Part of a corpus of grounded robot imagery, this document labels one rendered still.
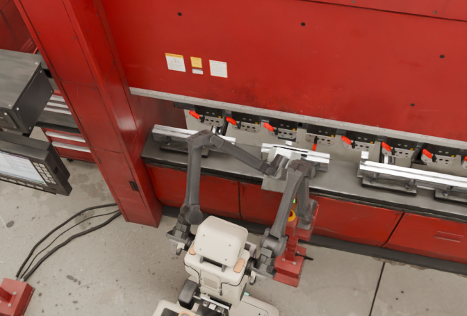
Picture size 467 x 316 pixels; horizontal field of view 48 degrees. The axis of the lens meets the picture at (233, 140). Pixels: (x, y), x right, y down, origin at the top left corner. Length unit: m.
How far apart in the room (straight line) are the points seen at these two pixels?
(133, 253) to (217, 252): 1.57
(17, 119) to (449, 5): 1.69
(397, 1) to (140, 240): 2.58
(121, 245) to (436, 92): 2.45
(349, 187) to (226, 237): 0.98
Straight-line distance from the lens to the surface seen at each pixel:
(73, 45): 2.33
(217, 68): 2.46
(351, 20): 2.11
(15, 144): 2.51
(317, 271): 3.75
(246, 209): 3.45
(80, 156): 4.10
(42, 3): 2.21
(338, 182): 3.05
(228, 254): 2.34
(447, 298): 3.90
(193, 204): 2.48
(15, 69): 2.29
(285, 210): 2.39
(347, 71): 2.33
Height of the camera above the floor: 3.53
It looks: 57 degrees down
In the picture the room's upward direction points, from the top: 3 degrees counter-clockwise
